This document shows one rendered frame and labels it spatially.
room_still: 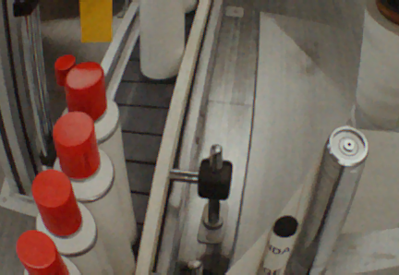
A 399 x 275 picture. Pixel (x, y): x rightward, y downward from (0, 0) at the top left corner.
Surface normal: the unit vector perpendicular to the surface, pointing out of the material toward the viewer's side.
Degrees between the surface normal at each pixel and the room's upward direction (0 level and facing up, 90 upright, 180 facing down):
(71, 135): 2
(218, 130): 0
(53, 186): 3
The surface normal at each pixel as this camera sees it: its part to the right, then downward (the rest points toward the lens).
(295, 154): 0.00, -0.67
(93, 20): -0.14, 0.73
